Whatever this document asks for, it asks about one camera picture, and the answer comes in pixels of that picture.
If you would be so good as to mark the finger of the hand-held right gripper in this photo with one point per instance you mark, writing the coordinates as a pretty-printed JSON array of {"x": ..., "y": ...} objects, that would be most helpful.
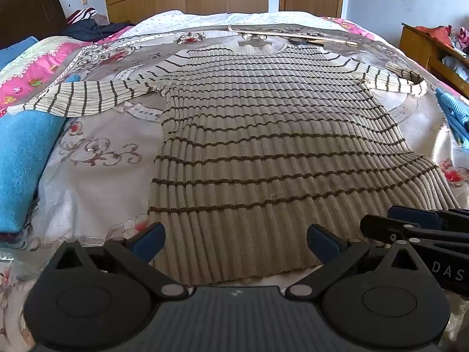
[
  {"x": 414, "y": 217},
  {"x": 388, "y": 227}
]

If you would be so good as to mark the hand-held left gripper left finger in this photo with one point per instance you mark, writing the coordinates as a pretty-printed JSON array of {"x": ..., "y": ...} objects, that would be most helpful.
[{"x": 149, "y": 240}]

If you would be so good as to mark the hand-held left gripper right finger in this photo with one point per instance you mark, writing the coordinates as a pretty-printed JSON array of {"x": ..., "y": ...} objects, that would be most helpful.
[{"x": 321, "y": 244}]

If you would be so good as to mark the beige brown-striped knit sweater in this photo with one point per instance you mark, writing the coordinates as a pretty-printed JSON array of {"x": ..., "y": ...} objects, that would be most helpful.
[{"x": 256, "y": 135}]

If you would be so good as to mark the pink white clothes pile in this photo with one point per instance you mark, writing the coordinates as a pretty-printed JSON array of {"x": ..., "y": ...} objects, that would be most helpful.
[{"x": 461, "y": 38}]

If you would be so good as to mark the floral bed sheet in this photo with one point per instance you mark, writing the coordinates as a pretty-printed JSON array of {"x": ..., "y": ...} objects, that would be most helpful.
[{"x": 102, "y": 183}]

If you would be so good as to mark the blue knit cloth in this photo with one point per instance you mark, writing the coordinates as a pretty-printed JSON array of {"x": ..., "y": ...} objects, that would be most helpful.
[{"x": 456, "y": 113}]

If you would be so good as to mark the blue fleece blanket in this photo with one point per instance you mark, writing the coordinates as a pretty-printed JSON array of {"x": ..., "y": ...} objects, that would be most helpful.
[{"x": 25, "y": 168}]

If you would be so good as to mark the wooden side cabinet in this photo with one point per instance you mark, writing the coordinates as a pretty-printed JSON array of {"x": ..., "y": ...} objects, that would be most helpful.
[{"x": 414, "y": 49}]

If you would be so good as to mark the pink patterned quilt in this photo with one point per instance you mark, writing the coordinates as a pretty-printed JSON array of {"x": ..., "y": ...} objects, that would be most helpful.
[{"x": 40, "y": 69}]

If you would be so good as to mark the long wooden stick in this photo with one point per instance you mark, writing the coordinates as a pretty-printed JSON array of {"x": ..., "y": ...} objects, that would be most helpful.
[{"x": 285, "y": 35}]

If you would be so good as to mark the dark navy clothing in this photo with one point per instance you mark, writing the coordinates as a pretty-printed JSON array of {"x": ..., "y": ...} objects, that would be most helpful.
[{"x": 91, "y": 29}]

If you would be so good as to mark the white dotted quilt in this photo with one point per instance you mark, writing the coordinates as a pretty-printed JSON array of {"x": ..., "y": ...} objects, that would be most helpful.
[{"x": 190, "y": 20}]

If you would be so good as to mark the blue pillow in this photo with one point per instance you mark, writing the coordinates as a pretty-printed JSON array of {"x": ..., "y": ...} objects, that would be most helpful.
[{"x": 16, "y": 52}]

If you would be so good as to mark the red white striped cloth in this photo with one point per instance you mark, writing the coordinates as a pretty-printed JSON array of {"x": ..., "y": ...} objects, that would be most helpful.
[{"x": 82, "y": 14}]

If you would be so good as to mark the dark wooden headboard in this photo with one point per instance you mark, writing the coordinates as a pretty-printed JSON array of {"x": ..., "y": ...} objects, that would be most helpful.
[{"x": 29, "y": 14}]

